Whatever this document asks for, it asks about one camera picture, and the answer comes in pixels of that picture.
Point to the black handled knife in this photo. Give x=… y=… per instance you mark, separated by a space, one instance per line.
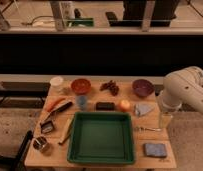
x=60 y=109

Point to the orange round fruit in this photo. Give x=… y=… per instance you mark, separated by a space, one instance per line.
x=124 y=105

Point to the small black metal box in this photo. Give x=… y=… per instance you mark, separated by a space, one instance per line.
x=47 y=127

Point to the red bowl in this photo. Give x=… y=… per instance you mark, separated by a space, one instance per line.
x=81 y=86

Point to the orange carrot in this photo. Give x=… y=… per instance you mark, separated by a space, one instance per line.
x=50 y=106

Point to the round metal tin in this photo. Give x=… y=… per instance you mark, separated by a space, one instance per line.
x=41 y=144

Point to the black chair frame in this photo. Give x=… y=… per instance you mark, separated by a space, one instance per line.
x=11 y=163

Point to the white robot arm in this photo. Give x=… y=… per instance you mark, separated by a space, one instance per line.
x=182 y=86

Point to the dark grape bunch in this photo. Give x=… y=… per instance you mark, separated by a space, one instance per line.
x=111 y=86

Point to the green plastic tray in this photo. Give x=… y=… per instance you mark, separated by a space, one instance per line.
x=101 y=138

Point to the purple bowl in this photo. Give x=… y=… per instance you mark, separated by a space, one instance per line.
x=142 y=88

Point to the dark brown block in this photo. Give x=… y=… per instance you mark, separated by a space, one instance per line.
x=106 y=106

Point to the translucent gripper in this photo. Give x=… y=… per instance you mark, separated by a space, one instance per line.
x=165 y=117

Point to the grey crumpled cloth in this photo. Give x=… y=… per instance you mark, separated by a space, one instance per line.
x=142 y=109

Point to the blue sponge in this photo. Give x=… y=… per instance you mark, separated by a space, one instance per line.
x=155 y=150

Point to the white paper cup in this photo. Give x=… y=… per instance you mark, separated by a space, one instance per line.
x=56 y=82

